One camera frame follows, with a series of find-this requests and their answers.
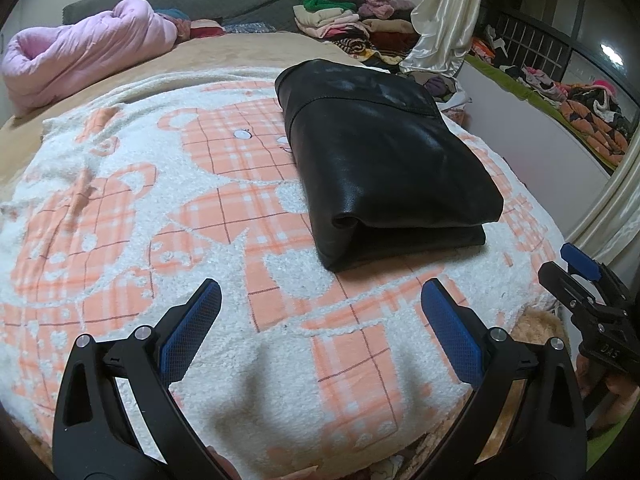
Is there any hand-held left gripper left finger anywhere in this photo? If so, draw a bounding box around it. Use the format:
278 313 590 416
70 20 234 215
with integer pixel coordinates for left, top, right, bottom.
52 278 231 480

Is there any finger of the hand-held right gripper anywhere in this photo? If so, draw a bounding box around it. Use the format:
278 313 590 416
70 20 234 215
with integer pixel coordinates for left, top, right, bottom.
537 260 608 323
559 242 632 308

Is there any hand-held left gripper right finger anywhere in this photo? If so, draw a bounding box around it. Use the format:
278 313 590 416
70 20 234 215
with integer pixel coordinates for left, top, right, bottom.
419 278 587 480

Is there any black leather jacket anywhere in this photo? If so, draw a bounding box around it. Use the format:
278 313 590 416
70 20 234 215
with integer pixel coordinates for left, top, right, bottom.
275 59 505 273

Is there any heap of mixed clothes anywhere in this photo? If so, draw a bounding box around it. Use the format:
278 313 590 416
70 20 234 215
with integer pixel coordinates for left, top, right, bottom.
467 35 633 166

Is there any white bag of clothes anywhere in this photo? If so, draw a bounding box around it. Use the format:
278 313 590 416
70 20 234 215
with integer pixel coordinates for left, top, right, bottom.
407 69 468 113

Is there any pile of folded clothes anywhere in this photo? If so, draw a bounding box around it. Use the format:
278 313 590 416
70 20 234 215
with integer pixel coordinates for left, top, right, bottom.
292 0 417 63

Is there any person's right hand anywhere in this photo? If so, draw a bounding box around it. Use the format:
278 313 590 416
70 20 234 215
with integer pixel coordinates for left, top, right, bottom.
575 357 640 433

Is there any person's left hand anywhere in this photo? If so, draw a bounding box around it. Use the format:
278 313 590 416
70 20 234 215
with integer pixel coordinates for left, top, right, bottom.
206 445 242 480

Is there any brown fluffy blanket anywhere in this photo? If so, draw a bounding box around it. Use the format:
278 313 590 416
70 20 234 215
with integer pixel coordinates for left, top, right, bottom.
0 307 568 480

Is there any person's green garment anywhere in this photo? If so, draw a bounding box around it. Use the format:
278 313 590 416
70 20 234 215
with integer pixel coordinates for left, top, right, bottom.
585 425 640 480

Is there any white orange printed blanket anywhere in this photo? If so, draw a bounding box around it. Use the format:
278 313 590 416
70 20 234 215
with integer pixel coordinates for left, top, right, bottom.
0 65 566 480

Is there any cream satin curtain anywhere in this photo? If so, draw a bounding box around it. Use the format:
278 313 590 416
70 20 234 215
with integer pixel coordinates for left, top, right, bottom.
400 0 488 76

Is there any beige bed sheet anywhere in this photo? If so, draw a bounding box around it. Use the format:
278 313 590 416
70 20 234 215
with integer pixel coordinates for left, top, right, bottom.
0 30 381 131

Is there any pink quilt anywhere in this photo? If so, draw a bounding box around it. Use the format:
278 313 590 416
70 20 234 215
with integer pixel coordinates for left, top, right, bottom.
0 0 179 118

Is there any red pillow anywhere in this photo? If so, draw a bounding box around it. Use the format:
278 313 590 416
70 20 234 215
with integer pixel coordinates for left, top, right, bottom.
190 19 226 41

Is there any floral pillow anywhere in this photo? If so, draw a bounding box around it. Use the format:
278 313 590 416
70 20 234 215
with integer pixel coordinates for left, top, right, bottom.
222 20 281 35

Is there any cream ridged frame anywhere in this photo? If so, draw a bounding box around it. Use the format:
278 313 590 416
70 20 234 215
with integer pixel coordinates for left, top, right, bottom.
567 125 640 261

